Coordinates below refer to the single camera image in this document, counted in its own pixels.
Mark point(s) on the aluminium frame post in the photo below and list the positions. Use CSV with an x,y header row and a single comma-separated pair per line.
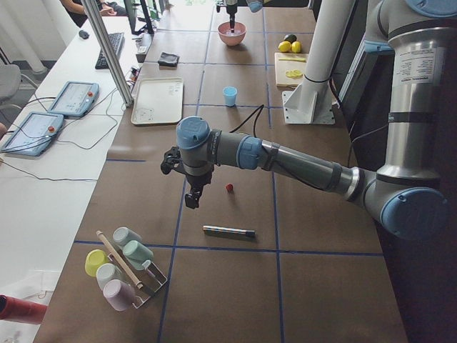
x,y
92,11

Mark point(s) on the yellow lemon near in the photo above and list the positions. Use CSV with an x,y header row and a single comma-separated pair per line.
x,y
284,46

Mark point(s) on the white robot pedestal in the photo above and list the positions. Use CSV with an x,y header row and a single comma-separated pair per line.
x,y
310,102

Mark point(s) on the wooden rod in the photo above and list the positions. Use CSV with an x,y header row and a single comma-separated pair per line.
x,y
136,281

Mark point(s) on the teach pendant far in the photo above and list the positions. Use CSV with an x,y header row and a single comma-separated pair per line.
x,y
75,99

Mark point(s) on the cream bear tray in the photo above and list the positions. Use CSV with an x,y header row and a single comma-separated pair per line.
x,y
158,101

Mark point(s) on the metal cup rack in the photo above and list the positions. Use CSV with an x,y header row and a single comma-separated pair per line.
x,y
152,277

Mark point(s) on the black monitor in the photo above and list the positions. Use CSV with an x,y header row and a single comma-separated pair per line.
x,y
138,15

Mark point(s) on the yellow plastic knife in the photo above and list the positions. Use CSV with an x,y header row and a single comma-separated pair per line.
x,y
292,59

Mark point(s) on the yellow cup on rack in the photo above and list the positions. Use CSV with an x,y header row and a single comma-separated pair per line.
x,y
94,259

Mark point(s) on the pink bowl of ice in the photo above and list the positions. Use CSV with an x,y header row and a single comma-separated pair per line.
x,y
229,36

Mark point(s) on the yellow lemon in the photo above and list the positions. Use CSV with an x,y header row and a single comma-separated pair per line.
x,y
284,46
296,47

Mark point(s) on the teach pendant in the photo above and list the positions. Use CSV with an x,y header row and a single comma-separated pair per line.
x,y
75,99
34,135

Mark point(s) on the grey-green cup on rack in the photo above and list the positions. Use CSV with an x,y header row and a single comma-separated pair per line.
x,y
123,235

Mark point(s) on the metal muddler black tip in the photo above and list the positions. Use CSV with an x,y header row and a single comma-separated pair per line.
x,y
243,232

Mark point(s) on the lemon slices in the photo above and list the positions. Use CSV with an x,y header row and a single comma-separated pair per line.
x,y
294,74

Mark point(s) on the green avocado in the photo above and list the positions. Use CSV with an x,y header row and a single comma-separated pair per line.
x,y
291,38

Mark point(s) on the light blue cup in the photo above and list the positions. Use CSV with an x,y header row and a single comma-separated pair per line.
x,y
230,94

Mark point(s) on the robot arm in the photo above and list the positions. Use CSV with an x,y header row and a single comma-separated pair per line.
x,y
254,6
403,194

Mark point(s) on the grey folded cloth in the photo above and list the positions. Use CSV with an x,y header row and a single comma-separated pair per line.
x,y
167,59

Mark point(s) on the red bottle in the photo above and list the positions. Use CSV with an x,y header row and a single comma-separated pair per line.
x,y
22,311

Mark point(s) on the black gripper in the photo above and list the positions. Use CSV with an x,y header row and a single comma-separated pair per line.
x,y
197,181
231,8

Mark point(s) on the teach pendant near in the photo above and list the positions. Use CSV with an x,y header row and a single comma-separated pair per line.
x,y
34,135

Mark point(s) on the wooden cutting board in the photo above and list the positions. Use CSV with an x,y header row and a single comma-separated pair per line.
x,y
282,66

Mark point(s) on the white cup on rack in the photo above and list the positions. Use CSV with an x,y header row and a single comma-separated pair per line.
x,y
107,272

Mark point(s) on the yellow lemon far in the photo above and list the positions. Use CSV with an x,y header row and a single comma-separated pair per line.
x,y
296,47

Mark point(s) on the mint cup on rack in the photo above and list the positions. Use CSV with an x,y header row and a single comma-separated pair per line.
x,y
136,253

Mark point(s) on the black computer mouse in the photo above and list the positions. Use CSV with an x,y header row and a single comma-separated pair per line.
x,y
83,34

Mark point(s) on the pink cup on rack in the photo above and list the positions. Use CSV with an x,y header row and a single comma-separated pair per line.
x,y
119,294

